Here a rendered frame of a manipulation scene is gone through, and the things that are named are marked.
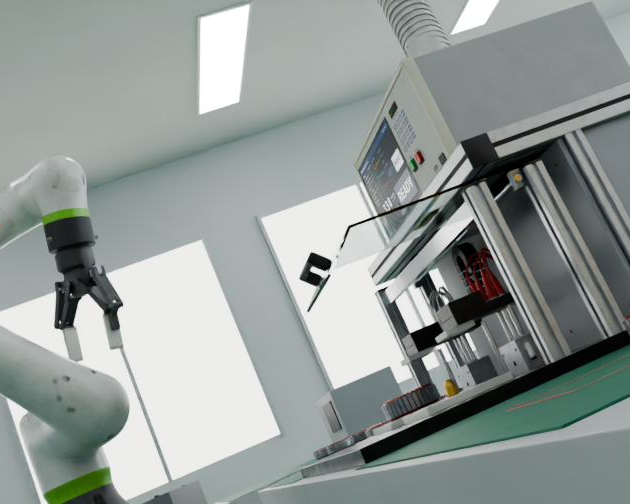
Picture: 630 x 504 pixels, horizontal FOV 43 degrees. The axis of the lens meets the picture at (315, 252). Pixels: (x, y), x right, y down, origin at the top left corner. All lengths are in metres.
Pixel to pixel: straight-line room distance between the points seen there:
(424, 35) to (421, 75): 1.64
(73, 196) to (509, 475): 1.26
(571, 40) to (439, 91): 0.27
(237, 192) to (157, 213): 0.65
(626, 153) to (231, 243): 5.15
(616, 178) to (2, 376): 1.03
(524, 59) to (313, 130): 5.33
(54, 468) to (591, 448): 1.26
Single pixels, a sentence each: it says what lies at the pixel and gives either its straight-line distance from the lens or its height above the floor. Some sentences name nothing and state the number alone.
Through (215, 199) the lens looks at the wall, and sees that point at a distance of 6.41.
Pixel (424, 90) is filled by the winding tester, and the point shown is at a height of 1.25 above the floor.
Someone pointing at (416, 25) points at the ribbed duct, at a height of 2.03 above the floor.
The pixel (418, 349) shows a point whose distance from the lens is 1.55.
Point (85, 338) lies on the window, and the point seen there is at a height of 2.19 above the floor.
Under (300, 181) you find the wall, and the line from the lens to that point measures 6.52.
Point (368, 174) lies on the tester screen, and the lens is 1.70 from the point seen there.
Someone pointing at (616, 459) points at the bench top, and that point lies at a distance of 0.40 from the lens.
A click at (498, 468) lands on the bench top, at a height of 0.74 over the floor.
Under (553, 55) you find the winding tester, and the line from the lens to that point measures 1.49.
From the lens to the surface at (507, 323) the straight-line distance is 1.39.
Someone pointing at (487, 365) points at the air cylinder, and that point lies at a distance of 1.58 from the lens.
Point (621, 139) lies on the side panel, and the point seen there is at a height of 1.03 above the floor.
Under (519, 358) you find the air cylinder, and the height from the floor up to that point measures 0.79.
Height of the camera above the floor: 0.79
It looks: 13 degrees up
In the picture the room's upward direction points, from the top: 24 degrees counter-clockwise
